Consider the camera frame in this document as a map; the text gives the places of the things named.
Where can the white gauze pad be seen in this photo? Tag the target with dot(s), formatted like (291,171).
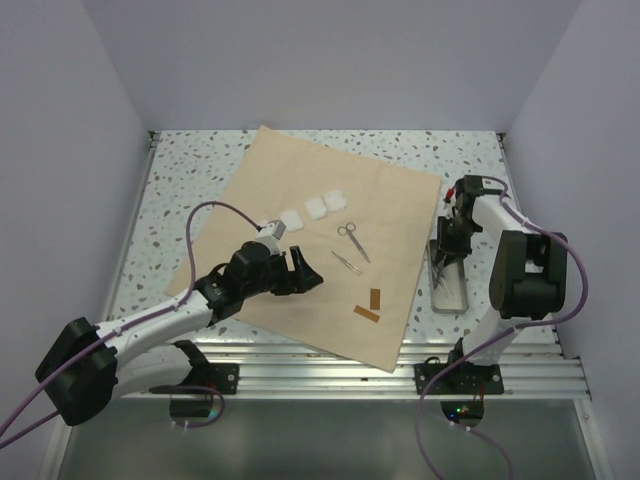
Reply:
(316,208)
(335,201)
(292,220)

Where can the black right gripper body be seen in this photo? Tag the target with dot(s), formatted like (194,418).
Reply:
(455,235)

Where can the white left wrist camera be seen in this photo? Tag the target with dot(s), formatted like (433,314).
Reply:
(270,235)

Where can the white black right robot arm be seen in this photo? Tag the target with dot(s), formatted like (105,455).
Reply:
(528,277)

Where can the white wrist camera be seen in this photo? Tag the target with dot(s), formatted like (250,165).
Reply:
(450,198)
(270,235)

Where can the short steel tweezers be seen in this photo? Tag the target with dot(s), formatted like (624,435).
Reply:
(347,263)

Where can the beige cloth mat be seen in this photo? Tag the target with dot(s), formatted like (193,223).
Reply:
(264,175)

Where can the steel surgical scissors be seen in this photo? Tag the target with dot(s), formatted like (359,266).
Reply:
(348,230)

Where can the steel instrument tray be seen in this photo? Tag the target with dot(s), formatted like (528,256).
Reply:
(457,303)

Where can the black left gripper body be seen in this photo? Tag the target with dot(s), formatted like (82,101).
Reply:
(277,278)

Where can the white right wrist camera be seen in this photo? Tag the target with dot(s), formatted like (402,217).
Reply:
(450,198)

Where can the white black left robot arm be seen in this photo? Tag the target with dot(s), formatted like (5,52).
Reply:
(82,371)

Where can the long steel tweezers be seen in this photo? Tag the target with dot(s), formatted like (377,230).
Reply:
(441,280)

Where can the brown bandage strip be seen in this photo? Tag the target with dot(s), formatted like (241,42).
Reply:
(368,314)
(375,299)

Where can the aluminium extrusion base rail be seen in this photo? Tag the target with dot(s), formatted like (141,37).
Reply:
(271,366)

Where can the white gauze pad far right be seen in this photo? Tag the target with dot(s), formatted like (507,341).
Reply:
(335,201)

